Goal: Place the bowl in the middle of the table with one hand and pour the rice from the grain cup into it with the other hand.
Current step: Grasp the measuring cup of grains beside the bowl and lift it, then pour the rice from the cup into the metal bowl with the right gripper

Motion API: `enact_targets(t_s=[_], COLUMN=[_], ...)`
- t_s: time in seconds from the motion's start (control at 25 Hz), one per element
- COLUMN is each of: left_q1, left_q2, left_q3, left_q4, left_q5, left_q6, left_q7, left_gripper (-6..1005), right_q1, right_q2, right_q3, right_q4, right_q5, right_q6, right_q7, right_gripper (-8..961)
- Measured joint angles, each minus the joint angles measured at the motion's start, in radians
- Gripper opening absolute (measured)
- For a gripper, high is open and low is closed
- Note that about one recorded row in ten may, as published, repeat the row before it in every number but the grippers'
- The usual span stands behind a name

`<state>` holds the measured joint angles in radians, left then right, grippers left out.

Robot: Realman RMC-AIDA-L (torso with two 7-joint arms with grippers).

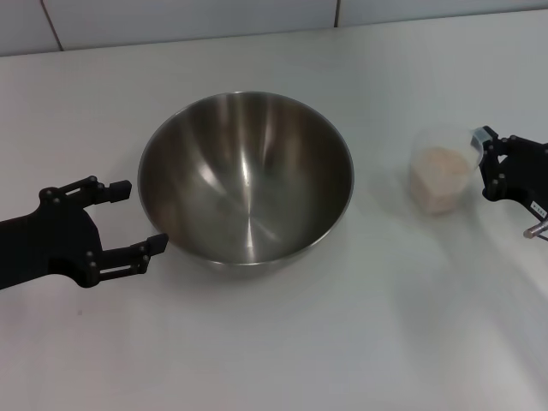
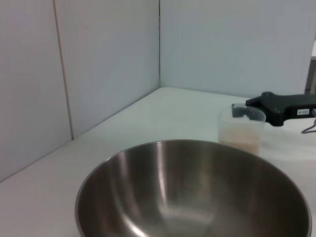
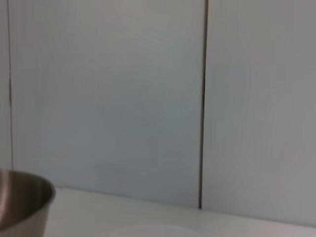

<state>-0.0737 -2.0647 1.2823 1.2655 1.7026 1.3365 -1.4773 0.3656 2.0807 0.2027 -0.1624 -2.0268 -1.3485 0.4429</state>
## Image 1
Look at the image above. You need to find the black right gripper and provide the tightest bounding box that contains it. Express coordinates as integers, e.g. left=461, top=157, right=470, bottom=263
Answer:
left=469, top=125, right=548, bottom=215

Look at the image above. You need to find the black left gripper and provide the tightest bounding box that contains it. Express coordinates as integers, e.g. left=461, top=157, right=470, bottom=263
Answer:
left=0, top=175, right=170, bottom=289

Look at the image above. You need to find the clear plastic cup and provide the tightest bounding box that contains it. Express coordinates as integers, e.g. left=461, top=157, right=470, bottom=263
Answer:
left=409, top=122, right=483, bottom=216

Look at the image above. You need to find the white rice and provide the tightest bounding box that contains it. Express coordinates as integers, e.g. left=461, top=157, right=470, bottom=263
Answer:
left=410, top=146, right=472, bottom=215

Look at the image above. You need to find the stainless steel mixing bowl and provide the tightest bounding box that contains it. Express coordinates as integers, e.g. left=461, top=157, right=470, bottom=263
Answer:
left=136, top=90, right=355, bottom=277

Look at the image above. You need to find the right metal cable connector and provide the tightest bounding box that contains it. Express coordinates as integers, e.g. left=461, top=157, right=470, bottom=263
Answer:
left=523, top=218, right=548, bottom=239

